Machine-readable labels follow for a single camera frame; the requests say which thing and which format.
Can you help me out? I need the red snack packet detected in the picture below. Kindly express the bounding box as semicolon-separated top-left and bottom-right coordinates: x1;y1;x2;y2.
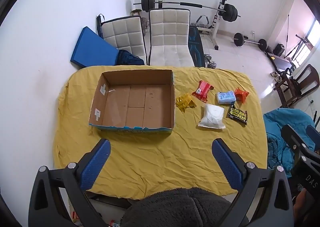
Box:
191;80;214;103

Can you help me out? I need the black shoe wipes pack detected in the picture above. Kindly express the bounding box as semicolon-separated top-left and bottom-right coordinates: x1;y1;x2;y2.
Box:
228;103;248;125

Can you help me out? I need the right white padded chair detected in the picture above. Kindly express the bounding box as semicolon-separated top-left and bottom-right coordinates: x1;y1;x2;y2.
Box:
148;8;194;67

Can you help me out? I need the left white padded chair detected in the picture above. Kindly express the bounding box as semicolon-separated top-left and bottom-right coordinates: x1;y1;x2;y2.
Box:
101;16;148;65

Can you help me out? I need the white padded chair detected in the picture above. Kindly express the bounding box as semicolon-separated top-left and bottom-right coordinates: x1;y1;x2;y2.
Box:
101;16;148;65
148;8;194;67

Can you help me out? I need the black speaker box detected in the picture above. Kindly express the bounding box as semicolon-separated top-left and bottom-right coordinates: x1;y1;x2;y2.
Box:
272;43;285;57

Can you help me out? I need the white plastic bag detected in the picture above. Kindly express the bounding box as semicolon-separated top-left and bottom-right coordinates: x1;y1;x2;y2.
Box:
198;104;226;129

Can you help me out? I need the dark wooden chair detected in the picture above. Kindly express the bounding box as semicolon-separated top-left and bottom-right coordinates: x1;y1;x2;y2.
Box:
273;64;319;108

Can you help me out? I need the white weight rack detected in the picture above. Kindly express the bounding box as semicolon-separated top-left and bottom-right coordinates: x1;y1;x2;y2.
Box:
156;0;227;50

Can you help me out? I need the yellow snack packet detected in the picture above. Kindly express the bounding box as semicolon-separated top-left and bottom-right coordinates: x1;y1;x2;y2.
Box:
175;93;196;113

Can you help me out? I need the light blue tissue pack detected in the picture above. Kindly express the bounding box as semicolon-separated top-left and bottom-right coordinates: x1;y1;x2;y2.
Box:
216;91;236;104

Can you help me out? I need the dark fleece garment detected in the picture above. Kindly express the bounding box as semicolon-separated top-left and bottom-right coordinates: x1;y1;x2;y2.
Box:
120;187;231;226

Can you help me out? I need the open cardboard box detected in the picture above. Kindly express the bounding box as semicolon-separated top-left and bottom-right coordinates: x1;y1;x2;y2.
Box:
88;69;175;133

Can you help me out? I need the chrome dumbbell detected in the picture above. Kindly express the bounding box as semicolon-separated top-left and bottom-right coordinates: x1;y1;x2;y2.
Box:
204;54;216;69

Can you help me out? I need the yellow table cloth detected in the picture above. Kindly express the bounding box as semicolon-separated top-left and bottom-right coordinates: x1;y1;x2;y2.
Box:
53;66;267;200

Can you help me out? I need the black weight bench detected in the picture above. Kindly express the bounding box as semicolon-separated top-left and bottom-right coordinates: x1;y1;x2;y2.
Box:
188;26;206;67

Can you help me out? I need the barbell on floor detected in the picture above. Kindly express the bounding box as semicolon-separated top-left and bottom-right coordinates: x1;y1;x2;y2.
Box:
233;32;267;51

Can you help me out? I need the dark blue cloth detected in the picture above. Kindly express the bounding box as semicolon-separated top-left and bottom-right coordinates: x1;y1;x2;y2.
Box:
116;50;145;65

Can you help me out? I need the barbell on rack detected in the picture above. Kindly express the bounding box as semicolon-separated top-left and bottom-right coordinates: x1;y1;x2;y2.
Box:
134;0;240;23

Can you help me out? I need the blue foam mat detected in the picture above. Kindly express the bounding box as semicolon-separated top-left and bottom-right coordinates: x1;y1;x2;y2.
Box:
71;26;119;68

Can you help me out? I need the orange snack packet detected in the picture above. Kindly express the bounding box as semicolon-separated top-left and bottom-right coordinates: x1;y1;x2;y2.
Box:
234;88;249;103

